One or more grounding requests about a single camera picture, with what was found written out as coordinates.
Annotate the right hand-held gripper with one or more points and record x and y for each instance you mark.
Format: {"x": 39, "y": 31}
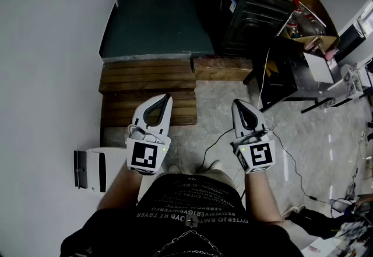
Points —
{"x": 259, "y": 155}

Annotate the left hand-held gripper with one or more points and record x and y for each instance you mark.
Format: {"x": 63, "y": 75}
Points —
{"x": 144, "y": 156}

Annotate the person's right forearm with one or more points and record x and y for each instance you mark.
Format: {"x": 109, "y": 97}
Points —
{"x": 262, "y": 197}

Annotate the person's left forearm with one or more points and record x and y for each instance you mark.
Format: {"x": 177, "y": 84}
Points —
{"x": 122, "y": 188}

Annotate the wooden slat platform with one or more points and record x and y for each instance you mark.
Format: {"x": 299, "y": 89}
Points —
{"x": 145, "y": 75}

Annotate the black marble sink table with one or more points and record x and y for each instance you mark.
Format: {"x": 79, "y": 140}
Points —
{"x": 279, "y": 81}

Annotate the person's left shoe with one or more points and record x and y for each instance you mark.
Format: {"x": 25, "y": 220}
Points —
{"x": 173, "y": 169}

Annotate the person's shoe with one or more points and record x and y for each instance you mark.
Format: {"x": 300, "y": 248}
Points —
{"x": 215, "y": 165}
{"x": 173, "y": 169}

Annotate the person's right shoe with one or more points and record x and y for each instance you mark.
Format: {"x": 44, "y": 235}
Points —
{"x": 215, "y": 165}

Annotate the white door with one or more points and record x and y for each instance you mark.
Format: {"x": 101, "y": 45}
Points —
{"x": 115, "y": 162}

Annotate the khaki shorts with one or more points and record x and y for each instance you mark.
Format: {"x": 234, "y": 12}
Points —
{"x": 217, "y": 175}

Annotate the pink plastic item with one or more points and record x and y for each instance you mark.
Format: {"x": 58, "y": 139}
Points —
{"x": 311, "y": 43}

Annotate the clear plastic bottle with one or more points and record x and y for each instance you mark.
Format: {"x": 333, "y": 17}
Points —
{"x": 309, "y": 24}

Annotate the silver metal rod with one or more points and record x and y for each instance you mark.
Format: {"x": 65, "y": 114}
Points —
{"x": 313, "y": 14}

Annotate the black printed t-shirt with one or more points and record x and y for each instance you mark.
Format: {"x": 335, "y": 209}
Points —
{"x": 186, "y": 238}

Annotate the brown cardboard box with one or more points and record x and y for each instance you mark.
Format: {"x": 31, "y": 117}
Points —
{"x": 317, "y": 5}

